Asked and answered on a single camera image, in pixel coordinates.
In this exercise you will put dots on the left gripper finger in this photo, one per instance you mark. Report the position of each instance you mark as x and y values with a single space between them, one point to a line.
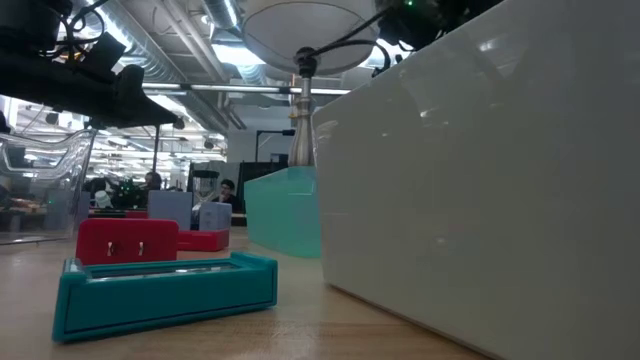
131 82
145 122

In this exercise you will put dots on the white sand timer black cap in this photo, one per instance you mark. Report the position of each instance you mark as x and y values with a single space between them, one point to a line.
206 174

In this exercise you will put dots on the lavender block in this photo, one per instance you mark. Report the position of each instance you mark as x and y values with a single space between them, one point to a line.
170 210

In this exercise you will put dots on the red square block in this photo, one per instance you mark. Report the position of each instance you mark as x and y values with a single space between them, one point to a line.
125 235

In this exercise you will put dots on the blue-grey wall charger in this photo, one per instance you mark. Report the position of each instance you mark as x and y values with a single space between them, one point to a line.
216 216
62 210

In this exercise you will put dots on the teal card packet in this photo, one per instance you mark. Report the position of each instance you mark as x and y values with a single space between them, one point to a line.
165 300

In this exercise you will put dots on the person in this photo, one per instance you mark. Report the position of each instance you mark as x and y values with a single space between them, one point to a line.
152 180
227 187

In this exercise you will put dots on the clear plastic bin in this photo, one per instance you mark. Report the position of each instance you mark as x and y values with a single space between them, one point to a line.
75 165
475 200

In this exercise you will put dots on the grey horizontal overhead bar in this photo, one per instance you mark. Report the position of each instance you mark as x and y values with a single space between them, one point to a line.
225 87

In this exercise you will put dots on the teal translucent plastic tray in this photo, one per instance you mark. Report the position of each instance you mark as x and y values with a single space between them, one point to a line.
285 215

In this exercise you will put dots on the white shade chrome table lamp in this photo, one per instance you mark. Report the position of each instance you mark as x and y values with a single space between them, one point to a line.
310 30

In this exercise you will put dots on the clear plastic bin right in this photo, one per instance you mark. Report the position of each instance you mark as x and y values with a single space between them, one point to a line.
475 200

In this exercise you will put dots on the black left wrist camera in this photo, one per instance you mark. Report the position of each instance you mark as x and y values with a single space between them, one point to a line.
104 54

